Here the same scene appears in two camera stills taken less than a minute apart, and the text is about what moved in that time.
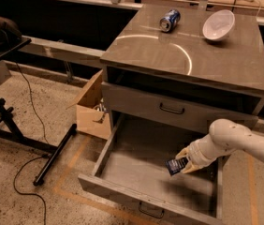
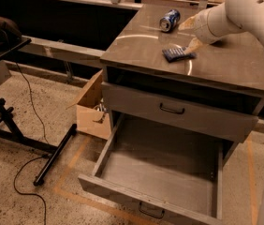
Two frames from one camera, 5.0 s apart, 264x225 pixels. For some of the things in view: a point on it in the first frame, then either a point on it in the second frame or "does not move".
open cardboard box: [91, 115] does not move
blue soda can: [169, 22] does not move
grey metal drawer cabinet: [189, 68] does not move
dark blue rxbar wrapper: [175, 165] -> [179, 52]
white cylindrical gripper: [196, 155] -> [201, 27]
